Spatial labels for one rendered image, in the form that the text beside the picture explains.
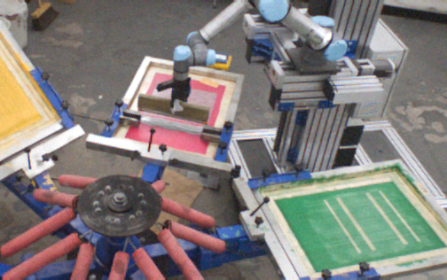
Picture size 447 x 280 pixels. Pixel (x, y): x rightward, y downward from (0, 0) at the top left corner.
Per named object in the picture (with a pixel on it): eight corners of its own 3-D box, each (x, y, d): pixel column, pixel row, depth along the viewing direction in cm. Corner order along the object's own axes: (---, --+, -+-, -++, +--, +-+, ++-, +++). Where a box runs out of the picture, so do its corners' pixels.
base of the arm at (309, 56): (321, 50, 321) (325, 33, 315) (333, 66, 310) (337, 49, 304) (294, 50, 318) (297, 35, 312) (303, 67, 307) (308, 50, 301)
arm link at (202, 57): (211, 42, 287) (188, 42, 285) (217, 54, 279) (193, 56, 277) (209, 56, 292) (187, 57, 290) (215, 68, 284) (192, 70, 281)
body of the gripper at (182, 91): (186, 104, 290) (189, 82, 283) (168, 100, 292) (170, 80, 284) (190, 95, 296) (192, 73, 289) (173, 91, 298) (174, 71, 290)
